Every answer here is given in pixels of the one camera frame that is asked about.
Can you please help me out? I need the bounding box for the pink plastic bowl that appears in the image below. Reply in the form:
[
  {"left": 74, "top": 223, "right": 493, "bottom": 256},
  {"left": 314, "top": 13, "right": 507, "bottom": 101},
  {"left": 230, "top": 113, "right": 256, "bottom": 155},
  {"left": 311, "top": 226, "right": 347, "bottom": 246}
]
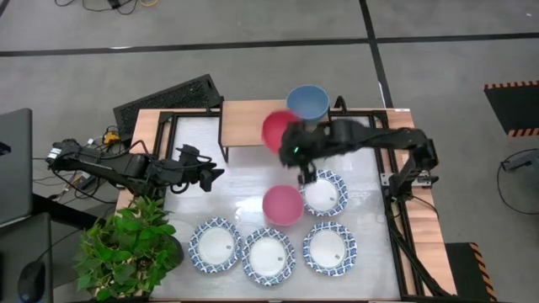
[{"left": 261, "top": 183, "right": 305, "bottom": 227}]

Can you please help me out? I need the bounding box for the black perforated panel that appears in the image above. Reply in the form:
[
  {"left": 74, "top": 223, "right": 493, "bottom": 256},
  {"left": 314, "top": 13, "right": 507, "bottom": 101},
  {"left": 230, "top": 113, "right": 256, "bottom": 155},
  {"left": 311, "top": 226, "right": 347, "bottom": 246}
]
[{"left": 112, "top": 73, "right": 225, "bottom": 142}]

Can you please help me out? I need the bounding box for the blue patterned paper bowl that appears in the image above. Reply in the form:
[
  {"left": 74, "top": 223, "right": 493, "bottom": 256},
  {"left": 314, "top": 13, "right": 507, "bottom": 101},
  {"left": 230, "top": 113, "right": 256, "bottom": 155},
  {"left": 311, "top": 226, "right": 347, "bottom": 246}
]
[
  {"left": 302, "top": 221, "right": 358, "bottom": 278},
  {"left": 241, "top": 227, "right": 296, "bottom": 287},
  {"left": 299, "top": 168, "right": 350, "bottom": 218},
  {"left": 188, "top": 216, "right": 244, "bottom": 274}
]

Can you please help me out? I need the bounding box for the grey floor device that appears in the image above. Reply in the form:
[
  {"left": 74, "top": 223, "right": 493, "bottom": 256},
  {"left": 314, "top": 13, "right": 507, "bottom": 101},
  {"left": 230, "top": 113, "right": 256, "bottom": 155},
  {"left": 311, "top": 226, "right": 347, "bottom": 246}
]
[{"left": 499, "top": 149, "right": 539, "bottom": 172}]

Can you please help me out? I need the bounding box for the black computer mouse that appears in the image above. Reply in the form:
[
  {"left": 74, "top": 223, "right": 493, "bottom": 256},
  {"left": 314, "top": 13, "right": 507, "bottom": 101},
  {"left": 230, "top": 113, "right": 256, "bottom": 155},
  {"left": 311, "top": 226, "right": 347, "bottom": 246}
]
[{"left": 17, "top": 260, "right": 46, "bottom": 303}]

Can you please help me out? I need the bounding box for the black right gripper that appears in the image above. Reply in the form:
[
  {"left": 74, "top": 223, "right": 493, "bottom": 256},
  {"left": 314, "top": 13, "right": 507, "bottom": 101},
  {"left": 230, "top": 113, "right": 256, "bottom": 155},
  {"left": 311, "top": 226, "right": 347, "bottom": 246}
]
[{"left": 278, "top": 121, "right": 340, "bottom": 169}]

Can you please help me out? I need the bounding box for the grey laptop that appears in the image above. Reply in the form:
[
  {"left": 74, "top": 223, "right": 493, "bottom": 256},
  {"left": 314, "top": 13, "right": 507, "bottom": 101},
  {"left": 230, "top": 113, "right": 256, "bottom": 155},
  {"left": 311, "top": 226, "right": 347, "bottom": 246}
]
[{"left": 0, "top": 108, "right": 34, "bottom": 226}]

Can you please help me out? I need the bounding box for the black hazard striped mat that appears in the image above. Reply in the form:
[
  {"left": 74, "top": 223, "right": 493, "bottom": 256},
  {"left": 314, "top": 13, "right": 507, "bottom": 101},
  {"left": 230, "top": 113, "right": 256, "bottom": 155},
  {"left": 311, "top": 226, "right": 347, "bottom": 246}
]
[
  {"left": 445, "top": 242, "right": 499, "bottom": 302},
  {"left": 483, "top": 80, "right": 539, "bottom": 138}
]

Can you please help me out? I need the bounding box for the wooden shelf with black legs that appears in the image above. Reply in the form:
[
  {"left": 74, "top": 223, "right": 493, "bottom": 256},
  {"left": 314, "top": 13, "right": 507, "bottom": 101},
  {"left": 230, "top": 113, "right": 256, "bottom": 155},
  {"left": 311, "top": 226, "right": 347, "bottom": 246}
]
[{"left": 217, "top": 95, "right": 350, "bottom": 164}]

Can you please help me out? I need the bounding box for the black desk pad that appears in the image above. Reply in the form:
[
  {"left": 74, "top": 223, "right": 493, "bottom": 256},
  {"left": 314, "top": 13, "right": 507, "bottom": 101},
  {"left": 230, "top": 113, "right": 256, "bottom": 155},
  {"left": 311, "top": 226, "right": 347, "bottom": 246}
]
[{"left": 0, "top": 212, "right": 54, "bottom": 303}]

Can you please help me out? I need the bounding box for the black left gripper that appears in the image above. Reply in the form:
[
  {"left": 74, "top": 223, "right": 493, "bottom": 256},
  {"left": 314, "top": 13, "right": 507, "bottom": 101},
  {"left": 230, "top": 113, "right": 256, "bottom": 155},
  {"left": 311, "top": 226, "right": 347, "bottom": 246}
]
[{"left": 172, "top": 157, "right": 226, "bottom": 193}]

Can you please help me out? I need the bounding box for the blue plastic bowl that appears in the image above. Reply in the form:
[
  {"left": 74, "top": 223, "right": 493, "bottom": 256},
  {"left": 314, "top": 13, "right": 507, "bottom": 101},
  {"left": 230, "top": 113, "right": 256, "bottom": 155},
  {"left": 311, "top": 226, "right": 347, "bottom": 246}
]
[{"left": 286, "top": 84, "right": 331, "bottom": 124}]

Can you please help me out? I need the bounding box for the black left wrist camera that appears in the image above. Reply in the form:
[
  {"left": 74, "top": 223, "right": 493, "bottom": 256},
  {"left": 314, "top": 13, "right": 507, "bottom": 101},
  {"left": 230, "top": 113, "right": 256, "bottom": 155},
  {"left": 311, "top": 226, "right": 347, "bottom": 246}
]
[{"left": 174, "top": 143, "right": 202, "bottom": 163}]

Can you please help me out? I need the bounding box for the red plastic bowl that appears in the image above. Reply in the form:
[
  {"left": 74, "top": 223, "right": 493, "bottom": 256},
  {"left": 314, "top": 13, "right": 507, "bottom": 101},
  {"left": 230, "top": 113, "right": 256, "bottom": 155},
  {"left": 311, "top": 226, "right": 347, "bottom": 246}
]
[{"left": 260, "top": 109, "right": 302, "bottom": 156}]

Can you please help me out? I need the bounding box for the black aluminium table frame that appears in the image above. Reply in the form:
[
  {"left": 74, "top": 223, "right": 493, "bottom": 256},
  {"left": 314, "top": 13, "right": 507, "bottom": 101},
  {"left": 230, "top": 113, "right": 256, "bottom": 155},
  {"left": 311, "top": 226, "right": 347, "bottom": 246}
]
[{"left": 152, "top": 107, "right": 456, "bottom": 301}]

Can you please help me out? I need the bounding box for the green potted plant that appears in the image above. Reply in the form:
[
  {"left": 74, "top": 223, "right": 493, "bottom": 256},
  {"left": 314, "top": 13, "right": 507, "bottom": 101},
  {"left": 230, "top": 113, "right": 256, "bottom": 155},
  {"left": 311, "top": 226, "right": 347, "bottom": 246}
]
[{"left": 73, "top": 195, "right": 185, "bottom": 302}]

